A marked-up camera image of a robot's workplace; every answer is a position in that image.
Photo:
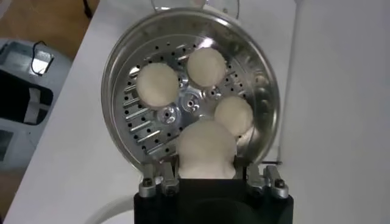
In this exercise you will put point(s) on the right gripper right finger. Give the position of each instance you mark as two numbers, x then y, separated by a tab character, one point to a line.
268	181

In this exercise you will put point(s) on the stainless steel steamer basket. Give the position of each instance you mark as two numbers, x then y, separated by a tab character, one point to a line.
152	128

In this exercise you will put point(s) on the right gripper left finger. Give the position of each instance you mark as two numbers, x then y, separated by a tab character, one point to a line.
164	179

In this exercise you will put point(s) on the white steamed baozi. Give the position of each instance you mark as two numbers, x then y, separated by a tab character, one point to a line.
157	85
234	115
207	149
206	67

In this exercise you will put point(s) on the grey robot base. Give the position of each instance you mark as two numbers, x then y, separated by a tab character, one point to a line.
27	100

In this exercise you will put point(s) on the white round plate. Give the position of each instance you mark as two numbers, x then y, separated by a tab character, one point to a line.
106	210

